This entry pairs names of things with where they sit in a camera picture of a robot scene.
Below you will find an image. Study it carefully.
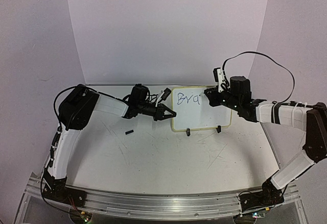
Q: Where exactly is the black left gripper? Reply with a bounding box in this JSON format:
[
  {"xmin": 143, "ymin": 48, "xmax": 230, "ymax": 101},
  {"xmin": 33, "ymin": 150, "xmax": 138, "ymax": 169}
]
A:
[{"xmin": 139, "ymin": 99, "xmax": 178, "ymax": 120}]

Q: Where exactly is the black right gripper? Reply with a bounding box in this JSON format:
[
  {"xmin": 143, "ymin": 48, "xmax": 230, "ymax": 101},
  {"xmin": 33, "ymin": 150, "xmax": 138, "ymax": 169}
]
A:
[{"xmin": 204, "ymin": 86, "xmax": 240, "ymax": 110}]

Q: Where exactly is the yellow framed small whiteboard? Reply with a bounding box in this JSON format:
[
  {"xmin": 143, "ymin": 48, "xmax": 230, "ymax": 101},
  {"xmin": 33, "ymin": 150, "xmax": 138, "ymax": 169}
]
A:
[{"xmin": 172, "ymin": 86, "xmax": 232, "ymax": 132}]

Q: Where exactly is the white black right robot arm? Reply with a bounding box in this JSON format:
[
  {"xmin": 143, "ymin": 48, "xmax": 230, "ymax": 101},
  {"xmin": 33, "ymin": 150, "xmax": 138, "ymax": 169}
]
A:
[{"xmin": 204, "ymin": 77, "xmax": 326, "ymax": 212}]

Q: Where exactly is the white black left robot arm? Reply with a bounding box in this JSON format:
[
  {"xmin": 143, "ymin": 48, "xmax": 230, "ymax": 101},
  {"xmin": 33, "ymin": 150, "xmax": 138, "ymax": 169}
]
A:
[{"xmin": 40, "ymin": 84, "xmax": 177, "ymax": 207}]

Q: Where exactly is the black whiteboard stand clip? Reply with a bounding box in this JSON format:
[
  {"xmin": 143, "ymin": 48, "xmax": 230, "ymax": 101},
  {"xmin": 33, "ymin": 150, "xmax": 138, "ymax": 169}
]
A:
[
  {"xmin": 216, "ymin": 126, "xmax": 222, "ymax": 134},
  {"xmin": 186, "ymin": 128, "xmax": 191, "ymax": 137}
]

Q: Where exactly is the right green circuit board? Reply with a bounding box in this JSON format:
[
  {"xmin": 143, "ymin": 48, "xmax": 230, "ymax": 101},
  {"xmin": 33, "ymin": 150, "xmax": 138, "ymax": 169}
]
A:
[{"xmin": 251, "ymin": 207, "xmax": 271, "ymax": 219}]

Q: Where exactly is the green circuit board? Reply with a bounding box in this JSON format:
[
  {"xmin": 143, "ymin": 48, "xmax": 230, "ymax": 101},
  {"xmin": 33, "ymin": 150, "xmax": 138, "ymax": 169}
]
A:
[
  {"xmin": 251, "ymin": 207, "xmax": 271, "ymax": 219},
  {"xmin": 69, "ymin": 210, "xmax": 92, "ymax": 223}
]

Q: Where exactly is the left green circuit board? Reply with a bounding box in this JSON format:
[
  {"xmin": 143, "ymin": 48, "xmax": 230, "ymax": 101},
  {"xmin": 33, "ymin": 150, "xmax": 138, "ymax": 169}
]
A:
[{"xmin": 69, "ymin": 210, "xmax": 92, "ymax": 223}]

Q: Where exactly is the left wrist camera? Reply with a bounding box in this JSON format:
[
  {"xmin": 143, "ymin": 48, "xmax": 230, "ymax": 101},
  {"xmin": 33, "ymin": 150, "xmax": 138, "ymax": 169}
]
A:
[{"xmin": 155, "ymin": 88, "xmax": 172, "ymax": 106}]

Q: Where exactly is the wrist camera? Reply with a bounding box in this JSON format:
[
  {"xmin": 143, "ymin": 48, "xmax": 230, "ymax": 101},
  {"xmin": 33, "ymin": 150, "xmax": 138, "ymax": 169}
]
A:
[
  {"xmin": 155, "ymin": 88, "xmax": 172, "ymax": 106},
  {"xmin": 213, "ymin": 67, "xmax": 229, "ymax": 92}
]

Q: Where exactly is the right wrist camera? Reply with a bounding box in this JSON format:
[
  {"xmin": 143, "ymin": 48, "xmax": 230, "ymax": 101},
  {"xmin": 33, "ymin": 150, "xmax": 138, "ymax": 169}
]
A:
[{"xmin": 213, "ymin": 67, "xmax": 229, "ymax": 92}]

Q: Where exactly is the black right camera cable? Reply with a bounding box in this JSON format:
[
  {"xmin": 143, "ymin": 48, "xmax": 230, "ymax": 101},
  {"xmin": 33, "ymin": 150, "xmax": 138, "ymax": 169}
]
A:
[{"xmin": 221, "ymin": 52, "xmax": 295, "ymax": 105}]

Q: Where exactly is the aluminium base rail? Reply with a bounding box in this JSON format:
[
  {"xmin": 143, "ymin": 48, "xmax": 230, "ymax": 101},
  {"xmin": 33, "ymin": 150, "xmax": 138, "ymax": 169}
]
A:
[{"xmin": 26, "ymin": 178, "xmax": 299, "ymax": 220}]

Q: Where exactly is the black left base cable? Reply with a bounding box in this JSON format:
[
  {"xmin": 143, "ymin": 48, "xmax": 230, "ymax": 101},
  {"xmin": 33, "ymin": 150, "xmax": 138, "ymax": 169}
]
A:
[{"xmin": 39, "ymin": 178, "xmax": 77, "ymax": 216}]

